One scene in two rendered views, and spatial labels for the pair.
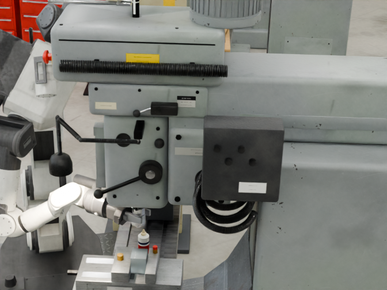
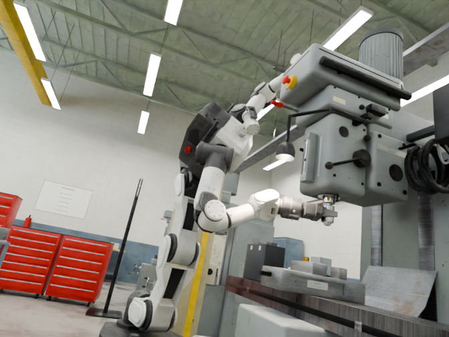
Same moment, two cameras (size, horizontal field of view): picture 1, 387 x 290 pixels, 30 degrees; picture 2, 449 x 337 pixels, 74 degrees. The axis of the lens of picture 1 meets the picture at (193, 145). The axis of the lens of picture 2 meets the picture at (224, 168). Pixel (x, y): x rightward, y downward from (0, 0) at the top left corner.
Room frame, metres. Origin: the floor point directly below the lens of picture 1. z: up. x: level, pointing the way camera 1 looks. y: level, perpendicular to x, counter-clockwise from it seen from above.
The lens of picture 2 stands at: (1.01, 0.93, 0.98)
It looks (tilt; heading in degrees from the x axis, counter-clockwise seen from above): 18 degrees up; 342
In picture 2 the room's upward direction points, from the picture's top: 10 degrees clockwise
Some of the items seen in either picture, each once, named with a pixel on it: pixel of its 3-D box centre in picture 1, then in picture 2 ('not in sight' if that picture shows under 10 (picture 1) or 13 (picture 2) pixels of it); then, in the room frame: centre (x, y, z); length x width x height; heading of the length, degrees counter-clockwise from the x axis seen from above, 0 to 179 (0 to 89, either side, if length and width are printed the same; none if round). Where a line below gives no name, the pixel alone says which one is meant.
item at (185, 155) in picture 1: (200, 151); (368, 171); (1.97, -0.02, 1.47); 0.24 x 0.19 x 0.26; 179
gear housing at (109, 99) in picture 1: (151, 86); (342, 118); (1.97, 0.13, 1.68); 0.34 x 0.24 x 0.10; 89
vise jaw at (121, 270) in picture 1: (122, 263); (307, 267); (2.00, 0.23, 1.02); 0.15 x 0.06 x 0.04; 178
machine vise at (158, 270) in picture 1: (130, 273); (313, 278); (2.00, 0.20, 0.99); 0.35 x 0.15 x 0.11; 88
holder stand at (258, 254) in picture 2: (159, 184); (263, 261); (2.53, 0.13, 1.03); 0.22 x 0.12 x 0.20; 1
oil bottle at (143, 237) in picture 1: (143, 241); not in sight; (2.19, 0.17, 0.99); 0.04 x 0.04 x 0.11
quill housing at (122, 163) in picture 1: (139, 149); (332, 159); (1.97, 0.17, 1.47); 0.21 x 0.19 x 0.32; 179
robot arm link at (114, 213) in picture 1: (113, 207); (304, 210); (2.01, 0.25, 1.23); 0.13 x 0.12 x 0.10; 154
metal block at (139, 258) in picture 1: (139, 260); (320, 265); (2.00, 0.17, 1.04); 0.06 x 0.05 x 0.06; 178
